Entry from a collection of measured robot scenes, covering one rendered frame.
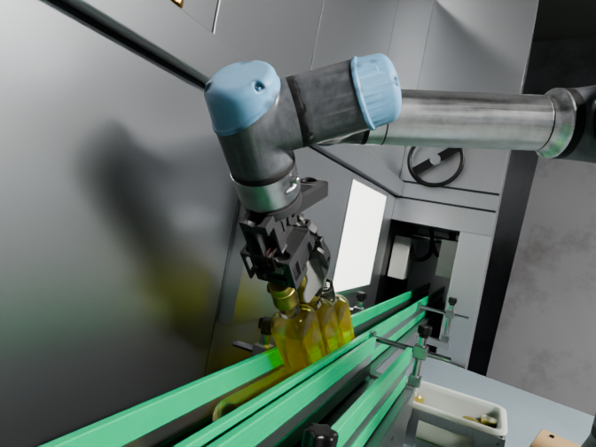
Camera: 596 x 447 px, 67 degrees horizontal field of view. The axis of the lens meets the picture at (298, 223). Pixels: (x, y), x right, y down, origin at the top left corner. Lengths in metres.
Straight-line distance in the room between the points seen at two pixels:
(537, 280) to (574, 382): 0.63
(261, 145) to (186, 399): 0.30
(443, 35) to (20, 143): 1.73
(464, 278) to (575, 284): 1.54
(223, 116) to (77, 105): 0.15
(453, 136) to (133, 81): 0.40
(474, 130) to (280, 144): 0.28
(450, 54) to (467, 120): 1.34
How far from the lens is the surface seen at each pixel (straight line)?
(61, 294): 0.54
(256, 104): 0.44
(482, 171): 1.83
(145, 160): 0.59
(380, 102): 0.47
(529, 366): 3.28
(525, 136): 0.67
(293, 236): 0.57
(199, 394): 0.58
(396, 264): 1.96
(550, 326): 3.27
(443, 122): 0.62
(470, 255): 1.80
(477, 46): 1.97
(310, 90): 0.46
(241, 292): 0.78
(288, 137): 0.46
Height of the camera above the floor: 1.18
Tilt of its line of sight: 1 degrees down
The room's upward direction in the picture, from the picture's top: 11 degrees clockwise
